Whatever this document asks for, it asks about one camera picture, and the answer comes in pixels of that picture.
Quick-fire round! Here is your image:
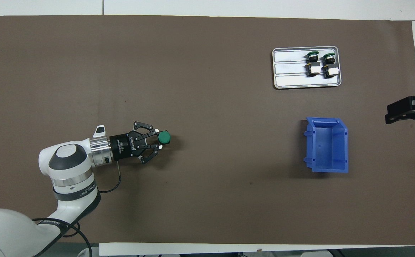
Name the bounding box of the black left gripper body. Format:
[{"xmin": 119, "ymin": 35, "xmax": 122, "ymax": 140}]
[{"xmin": 110, "ymin": 133, "xmax": 138, "ymax": 161}]

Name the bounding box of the green mushroom push button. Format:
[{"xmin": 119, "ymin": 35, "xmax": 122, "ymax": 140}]
[
  {"xmin": 306, "ymin": 51, "xmax": 321, "ymax": 77},
  {"xmin": 322, "ymin": 52, "xmax": 339, "ymax": 79},
  {"xmin": 157, "ymin": 131, "xmax": 172, "ymax": 150}
]

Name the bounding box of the blue plastic storage bin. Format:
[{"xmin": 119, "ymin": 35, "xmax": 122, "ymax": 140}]
[{"xmin": 303, "ymin": 117, "xmax": 349, "ymax": 173}]

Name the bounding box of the brown paper table mat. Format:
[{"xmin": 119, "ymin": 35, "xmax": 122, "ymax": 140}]
[{"xmin": 0, "ymin": 15, "xmax": 415, "ymax": 246}]

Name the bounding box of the silver metal tray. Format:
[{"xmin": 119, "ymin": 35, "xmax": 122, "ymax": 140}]
[{"xmin": 272, "ymin": 46, "xmax": 342, "ymax": 89}]

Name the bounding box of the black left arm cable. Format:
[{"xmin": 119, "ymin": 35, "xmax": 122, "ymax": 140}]
[{"xmin": 32, "ymin": 161, "xmax": 122, "ymax": 257}]

